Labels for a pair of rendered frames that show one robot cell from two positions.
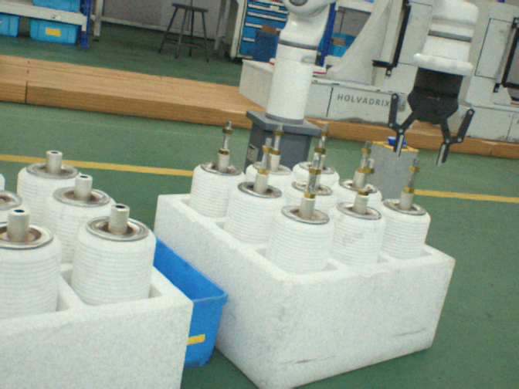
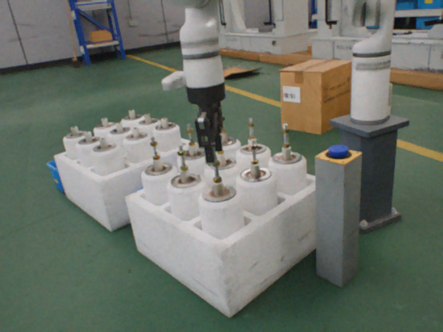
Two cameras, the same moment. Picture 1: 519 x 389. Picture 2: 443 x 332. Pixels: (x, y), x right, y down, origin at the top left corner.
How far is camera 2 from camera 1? 1.45 m
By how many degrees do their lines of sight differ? 84
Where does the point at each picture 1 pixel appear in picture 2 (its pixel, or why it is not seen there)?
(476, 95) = not seen: outside the picture
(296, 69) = (354, 76)
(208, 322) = not seen: hidden behind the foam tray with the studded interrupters
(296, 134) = (352, 133)
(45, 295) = (84, 161)
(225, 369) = not seen: hidden behind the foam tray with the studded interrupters
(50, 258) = (81, 148)
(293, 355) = (140, 238)
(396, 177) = (322, 184)
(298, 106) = (358, 108)
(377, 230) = (171, 193)
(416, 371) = (186, 309)
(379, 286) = (167, 229)
